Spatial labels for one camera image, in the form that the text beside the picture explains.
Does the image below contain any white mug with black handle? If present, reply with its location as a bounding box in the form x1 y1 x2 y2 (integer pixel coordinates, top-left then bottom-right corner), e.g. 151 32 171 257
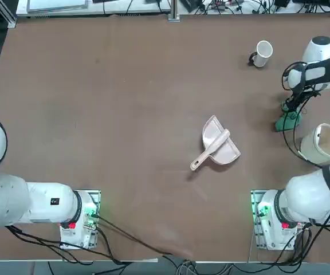
247 40 273 69

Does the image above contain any beige plastic dustpan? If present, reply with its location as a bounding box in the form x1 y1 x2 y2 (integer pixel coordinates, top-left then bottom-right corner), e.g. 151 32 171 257
201 114 242 166

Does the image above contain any green cloth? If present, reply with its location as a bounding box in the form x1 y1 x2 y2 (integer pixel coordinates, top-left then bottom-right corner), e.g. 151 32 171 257
274 100 302 132

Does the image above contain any dark cable across table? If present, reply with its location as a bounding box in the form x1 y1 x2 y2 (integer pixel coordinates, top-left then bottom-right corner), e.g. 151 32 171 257
97 216 191 258

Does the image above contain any black cable with white tag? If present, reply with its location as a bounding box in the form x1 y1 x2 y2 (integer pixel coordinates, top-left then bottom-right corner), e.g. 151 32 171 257
281 61 330 238

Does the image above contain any beige hand brush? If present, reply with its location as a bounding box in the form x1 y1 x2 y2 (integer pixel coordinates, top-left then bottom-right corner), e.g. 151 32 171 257
190 129 231 172

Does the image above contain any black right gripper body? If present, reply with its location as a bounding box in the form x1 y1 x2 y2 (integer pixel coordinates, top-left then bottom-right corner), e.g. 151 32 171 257
293 84 320 101

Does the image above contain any cream bin with lid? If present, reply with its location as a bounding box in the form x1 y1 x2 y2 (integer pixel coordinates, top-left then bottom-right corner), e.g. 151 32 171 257
300 123 330 166

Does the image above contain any aluminium frame post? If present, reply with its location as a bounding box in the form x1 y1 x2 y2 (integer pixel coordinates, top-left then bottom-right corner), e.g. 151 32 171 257
168 0 180 21

